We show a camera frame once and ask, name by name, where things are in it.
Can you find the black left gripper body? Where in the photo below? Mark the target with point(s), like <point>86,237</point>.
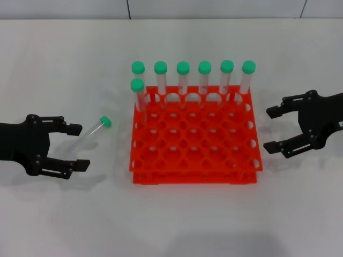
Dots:
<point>24,142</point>

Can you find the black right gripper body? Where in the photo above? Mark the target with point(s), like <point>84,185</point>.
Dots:
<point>321,120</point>

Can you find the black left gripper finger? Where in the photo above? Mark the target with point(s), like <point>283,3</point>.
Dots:
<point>72,129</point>
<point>80,164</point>

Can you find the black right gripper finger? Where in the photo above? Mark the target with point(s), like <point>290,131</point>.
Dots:
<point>273,147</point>
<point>276,111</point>

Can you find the green-capped clear test tube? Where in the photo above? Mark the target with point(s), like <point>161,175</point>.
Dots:
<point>137,85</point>
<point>105,121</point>
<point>248,67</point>
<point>183,67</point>
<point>227,66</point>
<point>160,67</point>
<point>205,67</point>
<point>138,67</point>

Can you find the orange test tube rack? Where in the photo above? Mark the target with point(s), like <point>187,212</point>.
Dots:
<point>193,160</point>

